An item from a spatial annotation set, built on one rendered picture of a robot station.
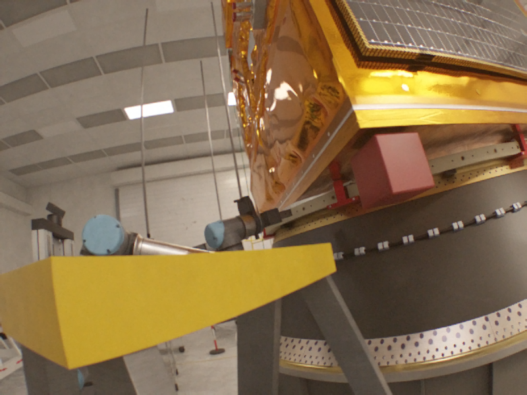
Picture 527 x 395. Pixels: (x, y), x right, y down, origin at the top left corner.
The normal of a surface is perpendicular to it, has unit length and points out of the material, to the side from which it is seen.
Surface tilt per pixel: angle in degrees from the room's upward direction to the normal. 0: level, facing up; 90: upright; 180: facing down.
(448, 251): 62
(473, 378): 90
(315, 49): 88
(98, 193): 90
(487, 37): 90
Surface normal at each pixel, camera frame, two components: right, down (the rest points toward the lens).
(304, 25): -0.59, -0.13
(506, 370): -0.31, -0.16
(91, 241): 0.34, -0.39
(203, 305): 0.87, -0.26
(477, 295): -0.41, -0.58
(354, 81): 0.02, -0.21
